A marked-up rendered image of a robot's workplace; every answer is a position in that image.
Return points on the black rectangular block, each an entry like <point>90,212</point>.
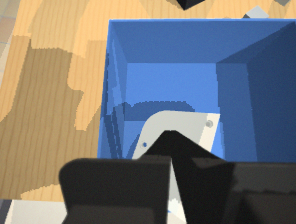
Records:
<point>186,4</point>

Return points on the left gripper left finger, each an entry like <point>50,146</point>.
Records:
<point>121,182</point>

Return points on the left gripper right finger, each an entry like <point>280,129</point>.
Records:
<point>211,188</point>

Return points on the blue open tray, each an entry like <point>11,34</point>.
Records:
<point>241,68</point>

